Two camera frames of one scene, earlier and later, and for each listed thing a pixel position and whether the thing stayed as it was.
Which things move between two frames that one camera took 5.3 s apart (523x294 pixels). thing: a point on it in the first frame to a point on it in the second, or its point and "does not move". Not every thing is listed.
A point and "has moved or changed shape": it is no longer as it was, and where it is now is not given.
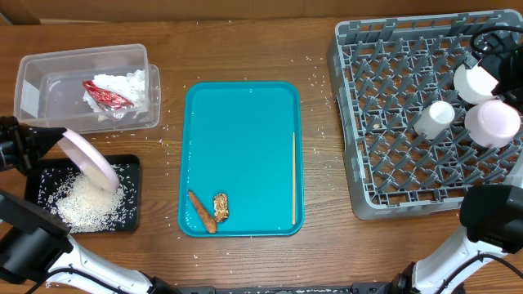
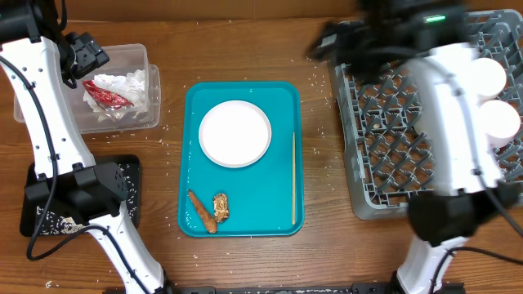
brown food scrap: x=221 y=207 does not move
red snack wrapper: x=106 y=99 does not move
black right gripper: x=489 y=54 to x=344 y=34
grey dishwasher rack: x=384 y=71 does not move
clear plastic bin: x=88 y=91 does not move
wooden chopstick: x=293 y=180 does not move
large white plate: x=76 y=149 has moved or changed shape
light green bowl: x=475 y=85 does not move
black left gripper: x=20 y=136 to x=91 y=54
